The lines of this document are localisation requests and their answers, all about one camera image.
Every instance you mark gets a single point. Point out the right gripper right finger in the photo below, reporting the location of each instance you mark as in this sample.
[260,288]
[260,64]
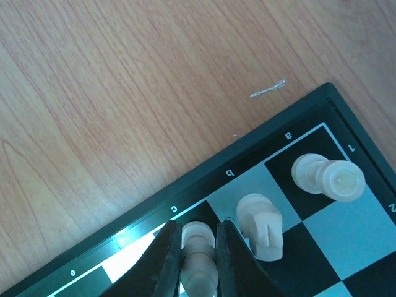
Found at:
[238,270]

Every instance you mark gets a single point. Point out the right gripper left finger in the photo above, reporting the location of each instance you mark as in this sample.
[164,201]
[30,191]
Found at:
[157,272]

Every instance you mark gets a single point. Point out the light wooden bishop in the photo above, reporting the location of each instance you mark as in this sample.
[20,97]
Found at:
[199,273]

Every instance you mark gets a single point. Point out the light wooden knight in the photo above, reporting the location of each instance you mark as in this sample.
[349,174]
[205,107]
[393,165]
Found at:
[261,223]

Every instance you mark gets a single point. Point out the light wooden rook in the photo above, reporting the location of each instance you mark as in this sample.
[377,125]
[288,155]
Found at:
[339,180]

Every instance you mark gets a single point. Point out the black and silver chessboard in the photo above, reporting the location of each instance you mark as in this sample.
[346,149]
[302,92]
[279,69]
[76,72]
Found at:
[331,248]

